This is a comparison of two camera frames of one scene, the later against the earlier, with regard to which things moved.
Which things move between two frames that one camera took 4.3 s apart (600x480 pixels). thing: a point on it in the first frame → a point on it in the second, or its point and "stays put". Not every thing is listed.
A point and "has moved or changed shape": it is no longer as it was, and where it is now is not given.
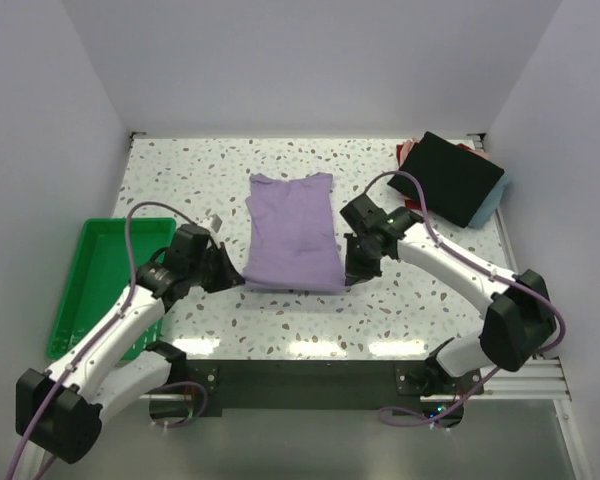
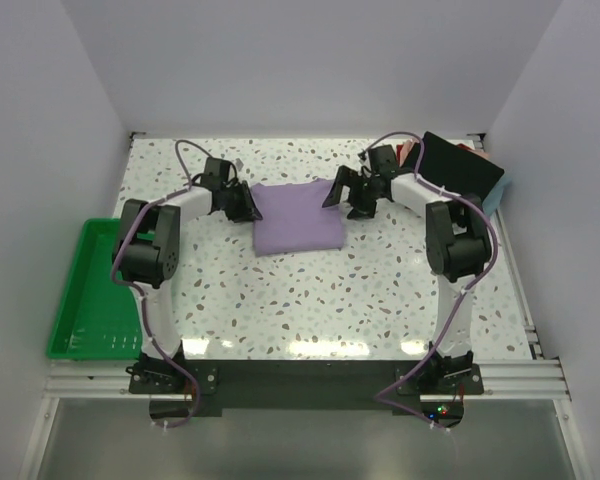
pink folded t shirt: x=408 y=146 stays put
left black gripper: x=229 y=277 → x=248 y=212
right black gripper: x=355 y=271 → x=361 y=209
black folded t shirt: x=455 y=183 stays put
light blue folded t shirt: x=488 y=208 stays put
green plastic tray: x=100 y=275 stays put
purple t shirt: x=294 y=242 has moved or changed shape
